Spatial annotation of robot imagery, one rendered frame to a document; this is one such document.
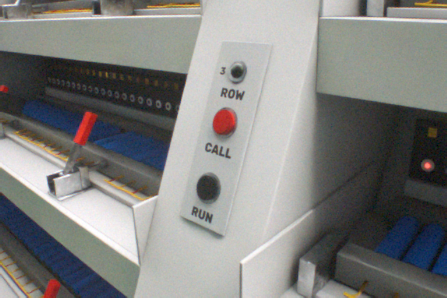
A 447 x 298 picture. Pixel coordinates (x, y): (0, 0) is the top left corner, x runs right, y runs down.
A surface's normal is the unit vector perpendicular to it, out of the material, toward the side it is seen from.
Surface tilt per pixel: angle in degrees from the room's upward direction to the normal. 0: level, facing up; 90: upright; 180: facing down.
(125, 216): 23
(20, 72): 90
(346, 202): 90
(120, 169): 113
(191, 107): 90
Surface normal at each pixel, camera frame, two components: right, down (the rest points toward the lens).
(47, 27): -0.66, 0.23
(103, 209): -0.01, -0.95
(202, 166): -0.62, -0.15
